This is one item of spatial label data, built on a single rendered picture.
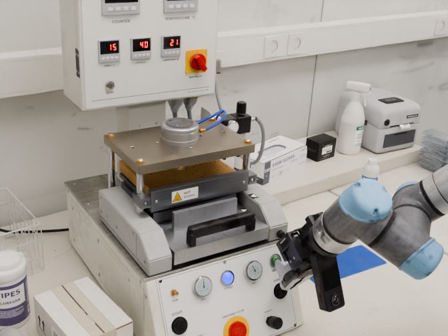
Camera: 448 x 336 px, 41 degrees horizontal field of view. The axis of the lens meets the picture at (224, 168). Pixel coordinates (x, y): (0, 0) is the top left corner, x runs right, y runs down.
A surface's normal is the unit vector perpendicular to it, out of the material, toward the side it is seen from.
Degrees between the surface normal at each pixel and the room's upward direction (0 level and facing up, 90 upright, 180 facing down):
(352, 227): 109
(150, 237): 41
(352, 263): 0
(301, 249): 34
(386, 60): 90
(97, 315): 1
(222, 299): 65
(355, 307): 0
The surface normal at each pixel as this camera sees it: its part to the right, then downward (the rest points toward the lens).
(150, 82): 0.53, 0.38
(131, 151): 0.06, -0.91
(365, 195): 0.34, -0.54
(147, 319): -0.85, 0.18
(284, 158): 0.75, 0.26
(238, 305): 0.50, -0.04
